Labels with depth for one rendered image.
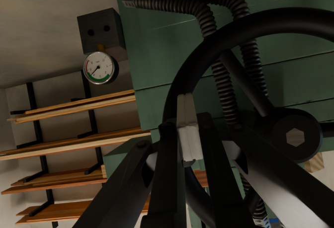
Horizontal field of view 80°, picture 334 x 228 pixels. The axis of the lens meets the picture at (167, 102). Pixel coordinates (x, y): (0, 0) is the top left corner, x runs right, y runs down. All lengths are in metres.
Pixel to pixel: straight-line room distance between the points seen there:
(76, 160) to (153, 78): 3.27
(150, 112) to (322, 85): 0.34
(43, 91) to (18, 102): 0.51
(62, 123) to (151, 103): 3.27
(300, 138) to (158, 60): 0.30
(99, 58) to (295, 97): 0.39
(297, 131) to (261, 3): 0.30
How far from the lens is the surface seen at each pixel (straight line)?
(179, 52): 0.44
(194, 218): 0.88
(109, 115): 3.21
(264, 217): 0.38
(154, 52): 0.44
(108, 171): 0.49
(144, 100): 0.44
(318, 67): 0.49
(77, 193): 3.82
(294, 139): 0.25
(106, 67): 0.40
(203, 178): 0.53
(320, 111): 0.49
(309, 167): 0.51
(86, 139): 2.85
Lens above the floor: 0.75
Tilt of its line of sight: level
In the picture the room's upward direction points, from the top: 169 degrees clockwise
